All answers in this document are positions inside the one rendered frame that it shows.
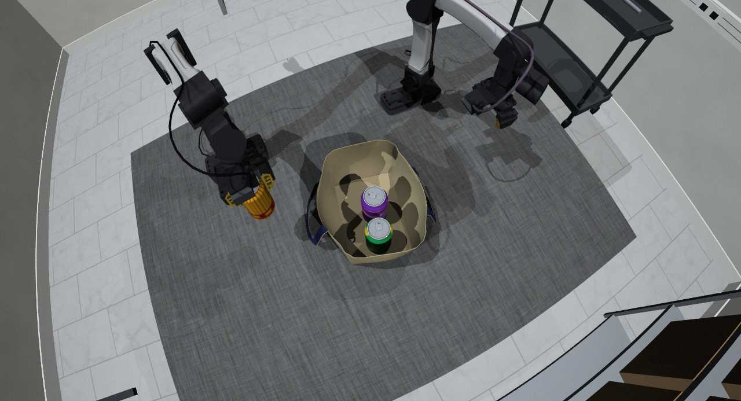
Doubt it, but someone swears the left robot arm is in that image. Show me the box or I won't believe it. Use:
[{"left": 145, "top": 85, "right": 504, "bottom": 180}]
[{"left": 380, "top": 0, "right": 549, "bottom": 116}]

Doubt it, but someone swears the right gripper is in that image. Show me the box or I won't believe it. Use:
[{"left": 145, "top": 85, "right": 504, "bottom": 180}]
[{"left": 214, "top": 146, "right": 276, "bottom": 207}]

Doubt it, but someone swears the beige canvas tote bag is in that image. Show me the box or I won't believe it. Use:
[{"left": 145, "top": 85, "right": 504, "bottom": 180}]
[{"left": 306, "top": 140, "right": 436, "bottom": 265}]

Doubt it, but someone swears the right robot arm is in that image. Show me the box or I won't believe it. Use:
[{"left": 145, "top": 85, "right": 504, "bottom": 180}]
[{"left": 144, "top": 28, "right": 266, "bottom": 206}]

